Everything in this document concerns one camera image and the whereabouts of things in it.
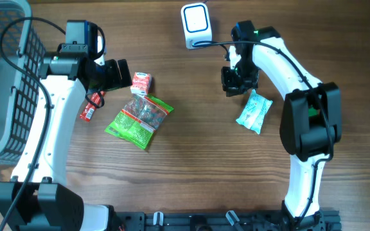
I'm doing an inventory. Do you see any red tissue pack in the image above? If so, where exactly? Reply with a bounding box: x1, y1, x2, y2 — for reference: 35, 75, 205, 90
130, 72, 152, 95

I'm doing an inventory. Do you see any mint green wipes pack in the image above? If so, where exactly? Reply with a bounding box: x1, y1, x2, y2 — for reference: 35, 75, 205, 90
236, 89, 273, 135

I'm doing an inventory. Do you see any red snack bar wrapper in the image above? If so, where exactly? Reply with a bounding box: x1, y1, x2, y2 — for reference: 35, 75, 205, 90
80, 91, 105, 122

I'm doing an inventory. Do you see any green candy bag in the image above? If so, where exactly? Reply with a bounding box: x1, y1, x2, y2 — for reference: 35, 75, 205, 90
105, 94, 174, 150

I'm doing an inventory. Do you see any green lid jar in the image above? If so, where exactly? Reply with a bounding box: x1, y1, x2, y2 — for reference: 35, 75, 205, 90
308, 106, 320, 117

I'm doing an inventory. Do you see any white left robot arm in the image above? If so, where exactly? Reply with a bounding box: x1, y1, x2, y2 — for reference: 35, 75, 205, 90
0, 20, 132, 230

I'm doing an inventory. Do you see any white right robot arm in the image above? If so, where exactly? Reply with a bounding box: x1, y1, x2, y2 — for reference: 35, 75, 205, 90
221, 21, 342, 225

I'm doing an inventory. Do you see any white barcode scanner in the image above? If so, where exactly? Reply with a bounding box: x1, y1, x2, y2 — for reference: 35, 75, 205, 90
181, 3, 212, 49

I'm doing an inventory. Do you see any grey mesh shopping basket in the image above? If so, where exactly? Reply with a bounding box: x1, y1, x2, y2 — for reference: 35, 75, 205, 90
0, 1, 46, 165

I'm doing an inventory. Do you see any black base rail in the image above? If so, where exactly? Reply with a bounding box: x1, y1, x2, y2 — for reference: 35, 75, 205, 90
111, 210, 342, 231

